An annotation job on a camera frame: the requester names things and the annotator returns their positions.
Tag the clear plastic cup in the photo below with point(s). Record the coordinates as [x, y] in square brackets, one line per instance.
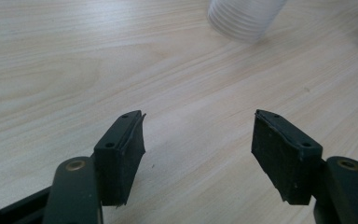
[244, 18]

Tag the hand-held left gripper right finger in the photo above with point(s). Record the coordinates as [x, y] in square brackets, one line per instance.
[287, 155]

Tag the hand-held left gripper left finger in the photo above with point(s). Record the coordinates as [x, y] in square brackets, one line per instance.
[118, 161]

